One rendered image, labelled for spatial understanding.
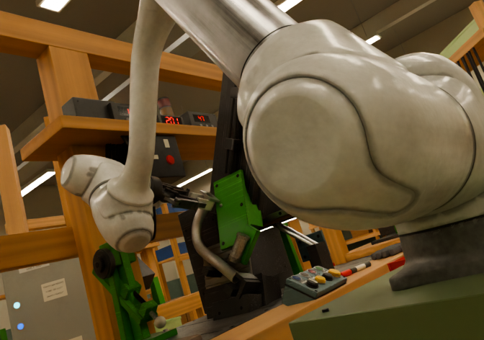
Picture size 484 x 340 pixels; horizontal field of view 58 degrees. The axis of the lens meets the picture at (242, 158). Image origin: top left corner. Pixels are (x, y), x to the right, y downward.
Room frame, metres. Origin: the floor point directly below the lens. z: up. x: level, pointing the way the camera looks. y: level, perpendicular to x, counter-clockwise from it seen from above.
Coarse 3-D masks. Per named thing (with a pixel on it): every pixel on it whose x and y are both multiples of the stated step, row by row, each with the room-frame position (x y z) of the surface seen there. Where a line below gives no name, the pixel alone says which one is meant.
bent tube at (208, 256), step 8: (200, 192) 1.27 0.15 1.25; (208, 192) 1.29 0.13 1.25; (216, 200) 1.27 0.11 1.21; (200, 216) 1.28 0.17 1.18; (192, 224) 1.29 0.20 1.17; (200, 224) 1.29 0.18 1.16; (192, 232) 1.29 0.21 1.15; (200, 232) 1.29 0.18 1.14; (192, 240) 1.29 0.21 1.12; (200, 240) 1.28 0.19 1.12; (200, 248) 1.26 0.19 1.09; (208, 256) 1.24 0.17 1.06; (216, 256) 1.23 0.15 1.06; (216, 264) 1.21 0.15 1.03; (224, 264) 1.20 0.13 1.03; (224, 272) 1.19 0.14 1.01; (232, 272) 1.18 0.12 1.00; (232, 280) 1.18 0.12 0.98
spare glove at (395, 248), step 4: (396, 244) 1.51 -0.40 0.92; (400, 244) 1.47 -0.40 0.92; (384, 248) 1.52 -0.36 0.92; (388, 248) 1.49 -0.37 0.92; (392, 248) 1.43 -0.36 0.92; (396, 248) 1.43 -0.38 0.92; (400, 248) 1.46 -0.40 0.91; (376, 252) 1.48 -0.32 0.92; (380, 252) 1.44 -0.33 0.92; (384, 252) 1.42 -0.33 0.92; (388, 252) 1.43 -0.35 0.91; (392, 252) 1.41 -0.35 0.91; (396, 252) 1.42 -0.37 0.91; (372, 256) 1.46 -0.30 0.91; (376, 256) 1.44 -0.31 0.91; (380, 256) 1.43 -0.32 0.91; (384, 256) 1.42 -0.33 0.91
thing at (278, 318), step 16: (400, 256) 1.36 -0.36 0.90; (368, 272) 1.17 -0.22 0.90; (384, 272) 1.24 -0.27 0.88; (352, 288) 1.07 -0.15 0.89; (304, 304) 0.95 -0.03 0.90; (320, 304) 0.95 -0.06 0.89; (256, 320) 0.94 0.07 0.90; (272, 320) 0.86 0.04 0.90; (288, 320) 0.85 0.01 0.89; (224, 336) 0.85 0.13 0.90; (240, 336) 0.79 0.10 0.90; (256, 336) 0.77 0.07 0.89; (272, 336) 0.80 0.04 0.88; (288, 336) 0.84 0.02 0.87
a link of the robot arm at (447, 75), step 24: (432, 72) 0.50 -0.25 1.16; (456, 72) 0.50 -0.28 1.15; (456, 96) 0.46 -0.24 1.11; (480, 96) 0.52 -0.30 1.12; (480, 120) 0.48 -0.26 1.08; (480, 144) 0.46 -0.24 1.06; (480, 168) 0.47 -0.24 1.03; (480, 192) 0.49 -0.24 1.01; (432, 216) 0.52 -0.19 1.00; (456, 216) 0.51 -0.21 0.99
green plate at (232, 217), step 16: (240, 176) 1.23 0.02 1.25; (224, 192) 1.27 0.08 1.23; (240, 192) 1.23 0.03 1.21; (224, 208) 1.26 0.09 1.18; (240, 208) 1.22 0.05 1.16; (256, 208) 1.27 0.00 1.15; (224, 224) 1.26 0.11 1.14; (240, 224) 1.22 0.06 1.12; (256, 224) 1.25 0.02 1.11; (224, 240) 1.25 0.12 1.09
